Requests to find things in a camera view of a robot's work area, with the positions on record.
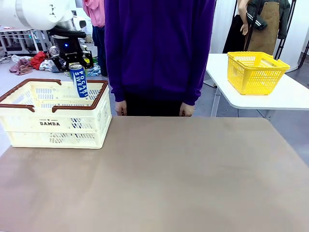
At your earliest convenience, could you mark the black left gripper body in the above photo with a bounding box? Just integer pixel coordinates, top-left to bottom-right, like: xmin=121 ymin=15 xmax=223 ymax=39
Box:
xmin=49 ymin=26 xmax=86 ymax=60

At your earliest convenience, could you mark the person's right forearm purple sleeve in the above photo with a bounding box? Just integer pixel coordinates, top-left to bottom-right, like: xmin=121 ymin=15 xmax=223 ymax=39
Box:
xmin=107 ymin=55 xmax=126 ymax=102

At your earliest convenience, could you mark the person's left forearm purple sleeve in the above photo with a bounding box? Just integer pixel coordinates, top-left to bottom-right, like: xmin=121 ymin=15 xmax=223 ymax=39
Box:
xmin=182 ymin=55 xmax=206 ymax=106

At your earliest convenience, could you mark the yellow plastic basket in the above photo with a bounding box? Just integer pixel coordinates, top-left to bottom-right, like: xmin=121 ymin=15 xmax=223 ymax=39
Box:
xmin=226 ymin=51 xmax=291 ymax=96

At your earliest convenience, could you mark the person's right hand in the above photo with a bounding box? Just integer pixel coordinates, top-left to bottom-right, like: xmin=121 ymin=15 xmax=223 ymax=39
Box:
xmin=115 ymin=100 xmax=127 ymax=116

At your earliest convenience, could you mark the person's left hand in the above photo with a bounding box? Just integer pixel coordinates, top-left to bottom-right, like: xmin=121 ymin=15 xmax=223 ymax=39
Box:
xmin=179 ymin=102 xmax=195 ymax=117

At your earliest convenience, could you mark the light patterned cloth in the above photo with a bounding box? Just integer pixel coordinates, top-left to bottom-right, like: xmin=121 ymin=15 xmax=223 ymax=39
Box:
xmin=40 ymin=59 xmax=57 ymax=73

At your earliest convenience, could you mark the blue white patterned cloth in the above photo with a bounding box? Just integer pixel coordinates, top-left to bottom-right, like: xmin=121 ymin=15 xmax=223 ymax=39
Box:
xmin=86 ymin=65 xmax=101 ymax=77

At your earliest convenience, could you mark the red cloth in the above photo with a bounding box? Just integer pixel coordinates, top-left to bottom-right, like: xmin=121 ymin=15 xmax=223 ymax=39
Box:
xmin=30 ymin=51 xmax=48 ymax=70

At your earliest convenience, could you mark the pink patterned cloth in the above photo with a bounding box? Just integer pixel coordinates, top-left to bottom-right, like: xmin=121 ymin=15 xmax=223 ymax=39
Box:
xmin=9 ymin=59 xmax=33 ymax=76

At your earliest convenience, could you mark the white crumpled cloth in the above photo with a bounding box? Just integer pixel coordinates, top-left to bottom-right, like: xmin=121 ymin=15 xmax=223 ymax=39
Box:
xmin=11 ymin=55 xmax=32 ymax=63

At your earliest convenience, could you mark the person in pink top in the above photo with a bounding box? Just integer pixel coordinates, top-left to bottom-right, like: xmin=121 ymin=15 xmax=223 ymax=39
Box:
xmin=83 ymin=0 xmax=108 ymax=77

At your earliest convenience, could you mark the person in purple sweater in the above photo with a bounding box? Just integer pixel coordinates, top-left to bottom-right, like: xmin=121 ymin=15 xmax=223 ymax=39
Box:
xmin=104 ymin=0 xmax=216 ymax=117

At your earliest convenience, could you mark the black stand pole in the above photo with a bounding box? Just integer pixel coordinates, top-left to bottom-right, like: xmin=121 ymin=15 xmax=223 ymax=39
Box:
xmin=274 ymin=0 xmax=297 ymax=60
xmin=243 ymin=0 xmax=260 ymax=52
xmin=299 ymin=38 xmax=309 ymax=70

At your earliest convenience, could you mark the white side table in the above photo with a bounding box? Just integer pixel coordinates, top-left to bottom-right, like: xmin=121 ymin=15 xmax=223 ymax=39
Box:
xmin=205 ymin=53 xmax=309 ymax=118

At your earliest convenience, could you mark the grey metal frame work table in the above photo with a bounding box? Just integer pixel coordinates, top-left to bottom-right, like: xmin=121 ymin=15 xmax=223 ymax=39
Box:
xmin=0 ymin=26 xmax=51 ymax=55

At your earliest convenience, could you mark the cream basket with brown handles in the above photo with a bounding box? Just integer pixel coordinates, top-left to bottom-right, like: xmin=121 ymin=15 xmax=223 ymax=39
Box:
xmin=0 ymin=78 xmax=113 ymax=149

